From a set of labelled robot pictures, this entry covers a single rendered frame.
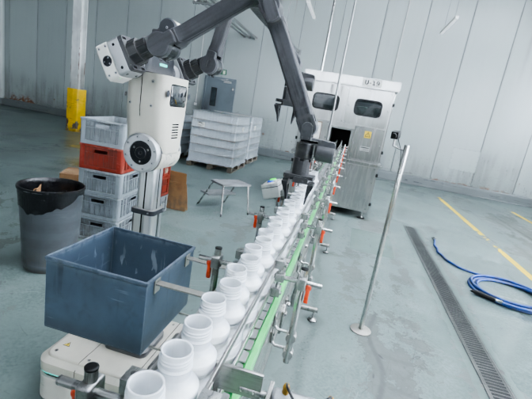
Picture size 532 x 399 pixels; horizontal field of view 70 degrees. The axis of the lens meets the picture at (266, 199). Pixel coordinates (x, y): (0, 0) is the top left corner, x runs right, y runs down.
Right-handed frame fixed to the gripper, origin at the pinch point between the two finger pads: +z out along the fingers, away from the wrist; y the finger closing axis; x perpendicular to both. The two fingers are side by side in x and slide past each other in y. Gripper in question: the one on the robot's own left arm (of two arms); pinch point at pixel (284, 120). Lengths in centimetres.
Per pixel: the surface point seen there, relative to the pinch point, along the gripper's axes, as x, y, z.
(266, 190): 3.3, 2.1, 31.9
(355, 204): -425, -59, 116
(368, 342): -77, -72, 139
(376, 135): -425, -65, 7
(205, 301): 123, -15, 24
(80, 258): 73, 43, 51
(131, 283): 86, 17, 46
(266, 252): 93, -18, 26
